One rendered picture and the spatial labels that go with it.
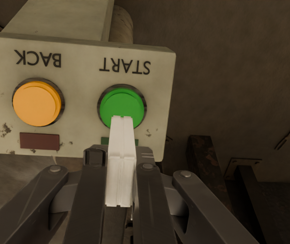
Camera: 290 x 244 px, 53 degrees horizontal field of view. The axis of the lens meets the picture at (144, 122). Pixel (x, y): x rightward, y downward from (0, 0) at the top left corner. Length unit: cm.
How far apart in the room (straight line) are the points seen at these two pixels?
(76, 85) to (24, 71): 4
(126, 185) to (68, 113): 14
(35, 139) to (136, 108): 10
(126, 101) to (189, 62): 69
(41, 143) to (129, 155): 15
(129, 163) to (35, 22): 23
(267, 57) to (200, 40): 22
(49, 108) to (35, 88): 2
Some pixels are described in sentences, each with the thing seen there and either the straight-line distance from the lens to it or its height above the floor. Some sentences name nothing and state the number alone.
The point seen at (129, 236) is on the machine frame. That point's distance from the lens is 153.
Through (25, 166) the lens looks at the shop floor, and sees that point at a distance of 130.
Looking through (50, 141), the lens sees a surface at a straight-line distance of 29.
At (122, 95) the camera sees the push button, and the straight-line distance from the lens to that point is 26.
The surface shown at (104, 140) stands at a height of 61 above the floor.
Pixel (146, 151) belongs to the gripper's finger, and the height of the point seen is 69.
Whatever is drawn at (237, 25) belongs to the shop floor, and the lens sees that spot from 93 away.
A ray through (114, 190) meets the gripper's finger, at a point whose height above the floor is 72.
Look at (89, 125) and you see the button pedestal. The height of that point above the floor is 61.
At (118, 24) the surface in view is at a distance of 73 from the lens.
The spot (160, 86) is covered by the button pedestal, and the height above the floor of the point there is 59.
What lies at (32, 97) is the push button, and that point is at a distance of 27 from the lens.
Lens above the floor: 82
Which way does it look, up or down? 50 degrees down
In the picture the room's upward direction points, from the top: 177 degrees clockwise
